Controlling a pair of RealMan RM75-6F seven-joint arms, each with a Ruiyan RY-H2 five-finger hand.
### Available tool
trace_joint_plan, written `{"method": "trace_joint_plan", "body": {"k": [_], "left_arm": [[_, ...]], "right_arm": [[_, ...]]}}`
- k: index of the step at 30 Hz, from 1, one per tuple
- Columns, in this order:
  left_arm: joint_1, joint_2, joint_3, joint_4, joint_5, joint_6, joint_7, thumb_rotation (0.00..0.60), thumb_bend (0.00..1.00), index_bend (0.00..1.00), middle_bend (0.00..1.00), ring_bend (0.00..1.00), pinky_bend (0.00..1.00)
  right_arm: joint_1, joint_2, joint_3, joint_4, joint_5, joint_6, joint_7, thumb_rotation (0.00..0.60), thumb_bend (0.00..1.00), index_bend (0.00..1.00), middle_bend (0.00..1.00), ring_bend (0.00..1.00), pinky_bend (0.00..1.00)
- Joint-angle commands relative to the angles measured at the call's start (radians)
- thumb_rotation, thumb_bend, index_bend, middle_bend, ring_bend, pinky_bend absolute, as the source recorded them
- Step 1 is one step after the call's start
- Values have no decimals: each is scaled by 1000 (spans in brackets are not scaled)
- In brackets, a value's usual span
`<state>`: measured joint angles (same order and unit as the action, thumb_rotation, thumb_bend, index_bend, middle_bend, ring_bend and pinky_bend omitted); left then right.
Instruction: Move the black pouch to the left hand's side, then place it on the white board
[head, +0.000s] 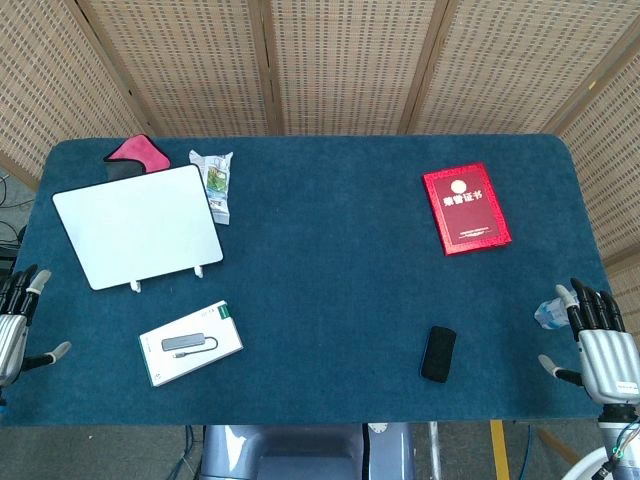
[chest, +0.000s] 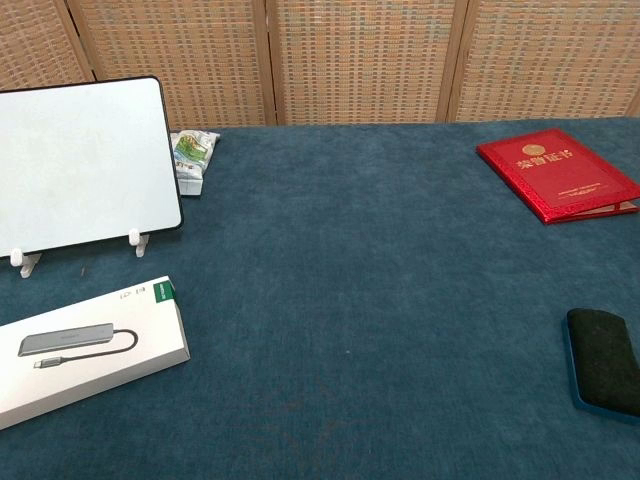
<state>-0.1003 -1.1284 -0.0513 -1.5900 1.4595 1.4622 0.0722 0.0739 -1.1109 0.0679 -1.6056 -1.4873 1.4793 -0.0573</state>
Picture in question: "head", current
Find red certificate book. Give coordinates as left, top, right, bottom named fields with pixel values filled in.
left=422, top=161, right=513, bottom=257

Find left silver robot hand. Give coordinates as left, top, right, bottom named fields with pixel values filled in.
left=0, top=264, right=72, bottom=389

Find metal table leg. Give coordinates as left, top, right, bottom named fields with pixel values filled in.
left=427, top=422, right=442, bottom=480

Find bamboo folding screen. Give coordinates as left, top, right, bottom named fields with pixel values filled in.
left=0, top=0, right=640, bottom=301

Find white board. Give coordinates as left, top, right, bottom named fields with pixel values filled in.
left=51, top=163, right=224, bottom=292

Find black whiteboard eraser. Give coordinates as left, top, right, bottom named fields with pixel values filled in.
left=419, top=325, right=457, bottom=384

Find white green snack packet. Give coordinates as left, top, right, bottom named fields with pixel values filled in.
left=188, top=149, right=235, bottom=227

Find blue table mat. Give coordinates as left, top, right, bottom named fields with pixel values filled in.
left=0, top=133, right=614, bottom=427

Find blue floor cable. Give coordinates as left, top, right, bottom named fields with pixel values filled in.
left=167, top=424, right=202, bottom=480

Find white USB hub box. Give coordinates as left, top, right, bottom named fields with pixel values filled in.
left=138, top=300, right=245, bottom=388

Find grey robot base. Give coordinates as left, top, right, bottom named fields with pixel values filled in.
left=199, top=423, right=416, bottom=480

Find black floor cables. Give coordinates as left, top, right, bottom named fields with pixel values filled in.
left=0, top=172, right=32, bottom=264

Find pink microfibre cloth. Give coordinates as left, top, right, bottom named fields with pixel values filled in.
left=103, top=134, right=171, bottom=181

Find clear plastic water bottle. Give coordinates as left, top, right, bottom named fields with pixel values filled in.
left=533, top=297, right=571, bottom=331

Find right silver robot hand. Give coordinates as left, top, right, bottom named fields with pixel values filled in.
left=538, top=278, right=640, bottom=405

